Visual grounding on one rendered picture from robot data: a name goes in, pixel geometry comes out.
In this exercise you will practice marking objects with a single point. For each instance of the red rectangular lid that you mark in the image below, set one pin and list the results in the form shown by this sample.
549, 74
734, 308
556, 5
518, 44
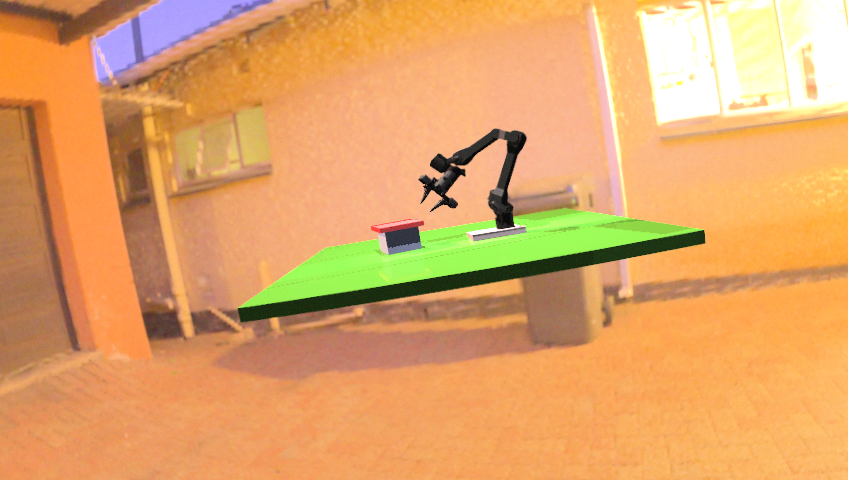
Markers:
398, 225

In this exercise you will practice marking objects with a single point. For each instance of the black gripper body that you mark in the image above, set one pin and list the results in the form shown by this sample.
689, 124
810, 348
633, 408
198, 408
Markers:
442, 186

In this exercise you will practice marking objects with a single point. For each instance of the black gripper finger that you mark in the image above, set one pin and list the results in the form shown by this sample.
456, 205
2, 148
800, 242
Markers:
438, 204
427, 190

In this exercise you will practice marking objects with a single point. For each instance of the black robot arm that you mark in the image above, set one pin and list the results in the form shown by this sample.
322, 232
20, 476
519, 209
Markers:
498, 196

